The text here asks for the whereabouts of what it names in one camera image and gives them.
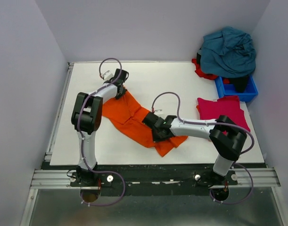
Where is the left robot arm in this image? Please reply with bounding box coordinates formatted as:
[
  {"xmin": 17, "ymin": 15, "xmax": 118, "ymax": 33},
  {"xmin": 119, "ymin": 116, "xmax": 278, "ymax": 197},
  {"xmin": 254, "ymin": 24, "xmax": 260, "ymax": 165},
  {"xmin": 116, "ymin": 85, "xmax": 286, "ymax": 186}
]
[{"xmin": 71, "ymin": 69, "xmax": 129, "ymax": 179}]

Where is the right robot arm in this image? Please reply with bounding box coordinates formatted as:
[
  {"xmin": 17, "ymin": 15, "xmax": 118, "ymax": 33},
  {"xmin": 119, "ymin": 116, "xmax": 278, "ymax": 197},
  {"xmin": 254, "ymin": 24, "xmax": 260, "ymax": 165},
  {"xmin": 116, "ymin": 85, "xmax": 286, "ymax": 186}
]
[{"xmin": 142, "ymin": 112, "xmax": 247, "ymax": 177}]

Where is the folded magenta t shirt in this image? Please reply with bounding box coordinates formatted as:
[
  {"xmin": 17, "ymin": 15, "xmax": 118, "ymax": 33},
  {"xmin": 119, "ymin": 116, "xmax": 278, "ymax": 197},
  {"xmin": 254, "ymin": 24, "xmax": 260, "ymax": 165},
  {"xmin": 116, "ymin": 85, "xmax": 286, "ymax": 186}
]
[{"xmin": 197, "ymin": 96, "xmax": 251, "ymax": 132}]

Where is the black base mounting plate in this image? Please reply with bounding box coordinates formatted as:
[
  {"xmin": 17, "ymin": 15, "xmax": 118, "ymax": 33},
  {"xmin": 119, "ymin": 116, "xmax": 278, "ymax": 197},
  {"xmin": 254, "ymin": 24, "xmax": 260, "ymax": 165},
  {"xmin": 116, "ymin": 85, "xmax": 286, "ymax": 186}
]
[{"xmin": 40, "ymin": 163, "xmax": 267, "ymax": 197}]

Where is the red crumpled t shirt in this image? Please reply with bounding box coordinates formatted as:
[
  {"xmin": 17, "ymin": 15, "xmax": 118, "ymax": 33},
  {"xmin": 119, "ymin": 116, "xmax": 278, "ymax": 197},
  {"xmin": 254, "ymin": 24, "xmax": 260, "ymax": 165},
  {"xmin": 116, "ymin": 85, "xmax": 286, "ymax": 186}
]
[{"xmin": 191, "ymin": 58, "xmax": 219, "ymax": 81}]

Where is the blue plastic bin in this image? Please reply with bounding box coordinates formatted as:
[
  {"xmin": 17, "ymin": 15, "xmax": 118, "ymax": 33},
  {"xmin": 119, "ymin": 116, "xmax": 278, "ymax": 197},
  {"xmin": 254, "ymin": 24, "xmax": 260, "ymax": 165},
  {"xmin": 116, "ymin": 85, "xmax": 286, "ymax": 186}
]
[{"xmin": 215, "ymin": 75, "xmax": 258, "ymax": 102}]

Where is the teal crumpled t shirt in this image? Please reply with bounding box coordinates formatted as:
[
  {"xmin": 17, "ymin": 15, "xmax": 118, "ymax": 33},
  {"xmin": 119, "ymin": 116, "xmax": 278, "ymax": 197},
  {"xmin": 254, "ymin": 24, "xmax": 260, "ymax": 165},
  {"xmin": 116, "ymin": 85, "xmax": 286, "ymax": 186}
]
[{"xmin": 200, "ymin": 26, "xmax": 256, "ymax": 78}]

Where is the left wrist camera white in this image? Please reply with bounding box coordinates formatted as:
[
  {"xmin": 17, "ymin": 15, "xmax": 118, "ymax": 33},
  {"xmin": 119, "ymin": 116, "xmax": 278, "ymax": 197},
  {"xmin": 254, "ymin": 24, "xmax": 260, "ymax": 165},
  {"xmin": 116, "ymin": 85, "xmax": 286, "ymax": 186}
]
[{"xmin": 102, "ymin": 71, "xmax": 114, "ymax": 81}]

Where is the aluminium extrusion rail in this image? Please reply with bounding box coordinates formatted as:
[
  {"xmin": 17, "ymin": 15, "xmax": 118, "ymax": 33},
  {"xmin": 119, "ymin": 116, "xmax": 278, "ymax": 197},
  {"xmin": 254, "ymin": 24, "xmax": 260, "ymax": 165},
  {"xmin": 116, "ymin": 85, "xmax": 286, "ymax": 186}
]
[{"xmin": 31, "ymin": 168, "xmax": 281, "ymax": 190}]

